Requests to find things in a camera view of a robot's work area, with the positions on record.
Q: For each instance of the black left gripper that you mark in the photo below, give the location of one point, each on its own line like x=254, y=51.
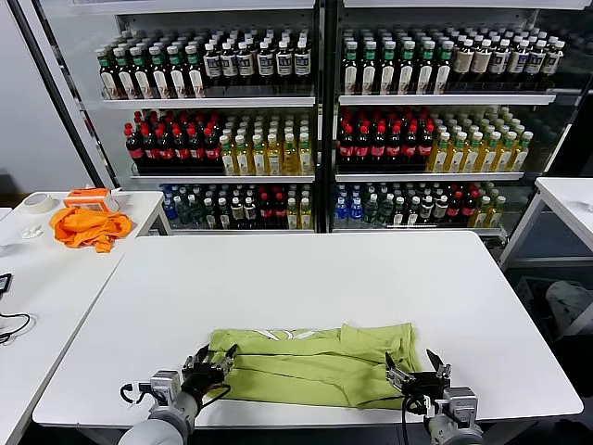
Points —
x=206, y=375

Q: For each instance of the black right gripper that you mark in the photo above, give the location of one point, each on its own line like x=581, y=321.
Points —
x=426, y=387

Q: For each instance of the green t-shirt with white print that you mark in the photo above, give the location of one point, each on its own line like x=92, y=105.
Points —
x=301, y=371

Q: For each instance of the small dark bottle white cap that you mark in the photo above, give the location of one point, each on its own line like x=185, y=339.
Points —
x=237, y=213
x=413, y=214
x=223, y=214
x=250, y=213
x=440, y=212
x=208, y=214
x=399, y=214
x=426, y=212

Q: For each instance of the green tinted water bottle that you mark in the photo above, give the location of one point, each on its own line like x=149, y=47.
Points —
x=385, y=213
x=194, y=213
x=370, y=213

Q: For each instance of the blue water bottle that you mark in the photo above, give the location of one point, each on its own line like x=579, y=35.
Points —
x=356, y=214
x=170, y=209
x=340, y=214

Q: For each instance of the small red cap cola bottle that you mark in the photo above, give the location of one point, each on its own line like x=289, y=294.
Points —
x=469, y=211
x=279, y=212
x=455, y=211
x=264, y=212

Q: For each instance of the grey bag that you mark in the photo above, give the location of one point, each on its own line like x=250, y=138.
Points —
x=567, y=301

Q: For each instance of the small yellow juice bottle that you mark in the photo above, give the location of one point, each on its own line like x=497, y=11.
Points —
x=305, y=215
x=496, y=213
x=482, y=214
x=291, y=215

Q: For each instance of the white side table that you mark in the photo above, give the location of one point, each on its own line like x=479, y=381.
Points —
x=55, y=278

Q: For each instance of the crumpled orange cloth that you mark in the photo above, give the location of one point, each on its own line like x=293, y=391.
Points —
x=88, y=227

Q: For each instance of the yellow juice bottle green label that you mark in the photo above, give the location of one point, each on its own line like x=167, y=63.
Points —
x=439, y=157
x=506, y=157
x=305, y=158
x=472, y=157
x=489, y=157
x=227, y=160
x=242, y=160
x=521, y=156
x=274, y=159
x=258, y=160
x=290, y=159
x=456, y=157

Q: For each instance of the orange and white box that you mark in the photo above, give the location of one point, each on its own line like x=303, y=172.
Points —
x=88, y=199

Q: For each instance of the small white plastic object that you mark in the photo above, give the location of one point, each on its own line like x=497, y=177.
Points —
x=31, y=232

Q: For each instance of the black handheld device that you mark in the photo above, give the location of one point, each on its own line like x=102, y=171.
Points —
x=3, y=283

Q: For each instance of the white table with metal legs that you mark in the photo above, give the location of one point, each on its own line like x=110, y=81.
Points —
x=563, y=190

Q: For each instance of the beige masking tape roll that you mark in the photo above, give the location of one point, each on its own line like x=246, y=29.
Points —
x=39, y=204

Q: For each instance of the white store shelf unit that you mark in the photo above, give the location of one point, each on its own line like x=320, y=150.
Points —
x=208, y=101

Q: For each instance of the beverage display shelf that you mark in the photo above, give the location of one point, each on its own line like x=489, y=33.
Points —
x=445, y=98

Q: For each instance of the dark bottle green cap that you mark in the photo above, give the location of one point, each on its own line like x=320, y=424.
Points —
x=407, y=72
x=176, y=75
x=388, y=72
x=122, y=76
x=158, y=76
x=106, y=76
x=350, y=72
x=194, y=75
x=443, y=72
x=140, y=76
x=425, y=72
x=369, y=72

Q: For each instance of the dark bottle blue white label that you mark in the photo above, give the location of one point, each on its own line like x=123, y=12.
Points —
x=229, y=65
x=499, y=62
x=245, y=64
x=265, y=64
x=284, y=64
x=517, y=63
x=301, y=63
x=211, y=65
x=535, y=64
x=553, y=65

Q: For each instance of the dark bottle beige label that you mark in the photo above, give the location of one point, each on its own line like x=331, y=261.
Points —
x=463, y=62
x=481, y=62

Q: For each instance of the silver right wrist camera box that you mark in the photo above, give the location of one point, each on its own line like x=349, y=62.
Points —
x=459, y=404

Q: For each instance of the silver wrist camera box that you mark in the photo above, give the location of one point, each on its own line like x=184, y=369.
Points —
x=165, y=385
x=459, y=404

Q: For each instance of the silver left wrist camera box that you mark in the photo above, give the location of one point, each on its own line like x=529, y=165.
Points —
x=165, y=385

